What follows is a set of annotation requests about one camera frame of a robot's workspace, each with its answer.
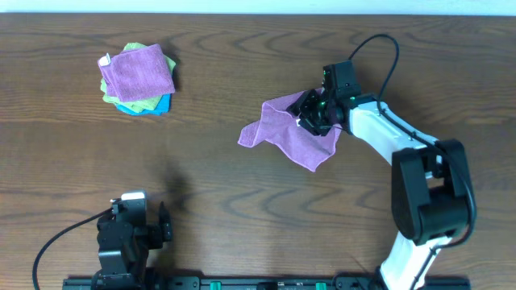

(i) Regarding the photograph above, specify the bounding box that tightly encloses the purple microfiber cloth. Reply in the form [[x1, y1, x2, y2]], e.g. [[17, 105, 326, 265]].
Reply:
[[238, 91, 341, 172]]

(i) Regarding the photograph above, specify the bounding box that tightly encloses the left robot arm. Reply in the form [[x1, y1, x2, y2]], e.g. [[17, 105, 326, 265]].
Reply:
[[89, 198, 173, 290]]

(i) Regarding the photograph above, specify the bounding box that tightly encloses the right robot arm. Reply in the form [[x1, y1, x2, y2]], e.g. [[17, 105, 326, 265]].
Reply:
[[286, 89, 476, 289]]

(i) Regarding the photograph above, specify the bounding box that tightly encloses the folded blue cloth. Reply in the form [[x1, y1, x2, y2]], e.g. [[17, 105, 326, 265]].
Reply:
[[115, 94, 172, 116]]

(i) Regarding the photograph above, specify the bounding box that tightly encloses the folded purple cloth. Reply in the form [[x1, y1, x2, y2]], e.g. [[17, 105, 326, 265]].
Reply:
[[98, 44, 175, 102]]

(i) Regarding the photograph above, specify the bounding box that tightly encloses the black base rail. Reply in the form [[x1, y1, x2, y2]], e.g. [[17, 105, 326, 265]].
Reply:
[[62, 267, 472, 290]]

